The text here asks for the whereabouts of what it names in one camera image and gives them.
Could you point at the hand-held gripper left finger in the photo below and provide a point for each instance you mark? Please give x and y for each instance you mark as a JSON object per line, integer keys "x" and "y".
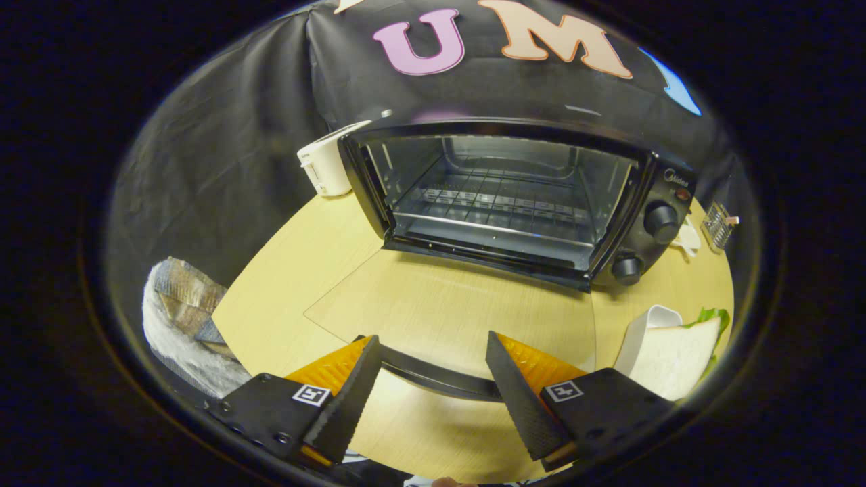
{"x": 348, "y": 406}

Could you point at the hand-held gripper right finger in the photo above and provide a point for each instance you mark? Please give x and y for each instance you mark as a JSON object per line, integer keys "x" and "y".
{"x": 517, "y": 399}

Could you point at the lettuce sandwich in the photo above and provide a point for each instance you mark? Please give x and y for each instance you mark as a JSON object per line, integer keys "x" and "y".
{"x": 676, "y": 358}

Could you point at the black toaster oven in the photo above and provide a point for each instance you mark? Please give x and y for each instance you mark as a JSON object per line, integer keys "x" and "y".
{"x": 666, "y": 196}

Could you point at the white bread toaster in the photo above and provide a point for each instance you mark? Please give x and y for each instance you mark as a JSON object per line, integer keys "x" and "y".
{"x": 328, "y": 162}

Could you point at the white rectangular tray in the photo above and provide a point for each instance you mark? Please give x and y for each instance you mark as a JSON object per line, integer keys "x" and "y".
{"x": 639, "y": 335}

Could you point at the fluffy grey patterned blanket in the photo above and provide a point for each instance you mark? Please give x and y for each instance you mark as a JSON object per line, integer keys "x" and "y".
{"x": 179, "y": 325}

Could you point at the white divided bean dish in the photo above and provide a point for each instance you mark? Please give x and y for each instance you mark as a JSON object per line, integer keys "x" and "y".
{"x": 689, "y": 240}

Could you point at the black backdrop cloth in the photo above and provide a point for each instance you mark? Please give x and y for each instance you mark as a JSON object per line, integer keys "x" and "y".
{"x": 223, "y": 149}

